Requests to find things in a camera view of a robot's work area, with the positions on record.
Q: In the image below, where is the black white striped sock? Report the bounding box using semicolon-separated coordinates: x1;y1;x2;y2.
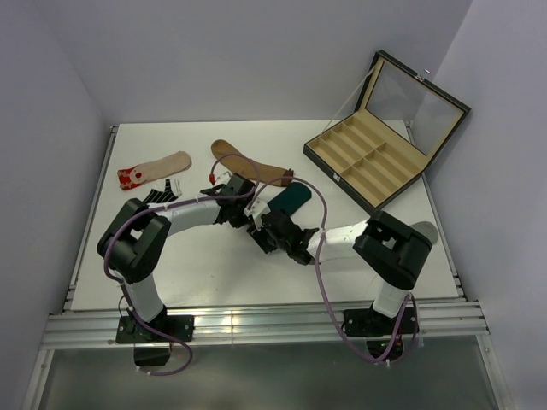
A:
143;179;182;204

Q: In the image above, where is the beige red reindeer sock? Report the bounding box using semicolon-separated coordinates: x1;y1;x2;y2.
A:
117;151;192;190

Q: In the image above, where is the aluminium frame rail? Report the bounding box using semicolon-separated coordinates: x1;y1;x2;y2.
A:
40;301;490;350

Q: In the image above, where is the green christmas bear sock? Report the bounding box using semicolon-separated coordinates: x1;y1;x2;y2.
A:
268;182;312;216

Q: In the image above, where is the black compartment organizer box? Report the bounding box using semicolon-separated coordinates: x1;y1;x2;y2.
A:
303;50;471;213

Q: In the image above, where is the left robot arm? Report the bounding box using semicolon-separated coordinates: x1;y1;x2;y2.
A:
97;173;256;341

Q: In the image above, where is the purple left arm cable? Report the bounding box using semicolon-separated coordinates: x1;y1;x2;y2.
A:
104;155;261;377

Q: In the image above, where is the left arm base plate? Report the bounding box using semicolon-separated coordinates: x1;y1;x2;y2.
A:
115;315;194;344

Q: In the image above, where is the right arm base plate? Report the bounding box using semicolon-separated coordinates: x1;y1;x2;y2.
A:
343;307;416;337

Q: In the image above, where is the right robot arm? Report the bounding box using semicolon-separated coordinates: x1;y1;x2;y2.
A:
247;210;438;333

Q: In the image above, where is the grey striped sock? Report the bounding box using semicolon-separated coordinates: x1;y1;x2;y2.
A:
411;221;439;245

